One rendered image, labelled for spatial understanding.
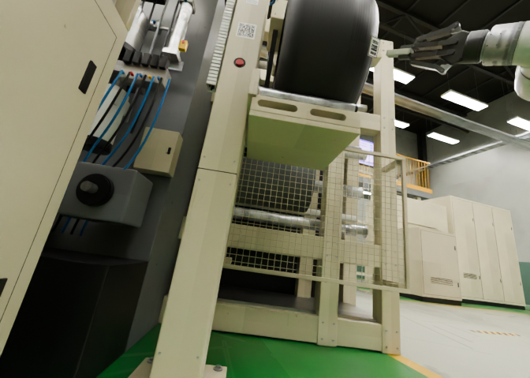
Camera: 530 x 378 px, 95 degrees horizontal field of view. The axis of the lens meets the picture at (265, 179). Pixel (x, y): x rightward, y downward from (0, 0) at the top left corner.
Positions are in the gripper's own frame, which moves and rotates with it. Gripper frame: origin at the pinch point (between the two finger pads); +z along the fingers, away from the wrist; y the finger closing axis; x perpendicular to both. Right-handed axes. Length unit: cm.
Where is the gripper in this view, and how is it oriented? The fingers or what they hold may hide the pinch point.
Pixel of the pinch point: (399, 53)
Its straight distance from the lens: 93.1
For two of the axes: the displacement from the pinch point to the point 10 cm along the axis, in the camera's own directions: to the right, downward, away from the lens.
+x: 7.2, -0.4, 7.0
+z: -6.8, -2.7, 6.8
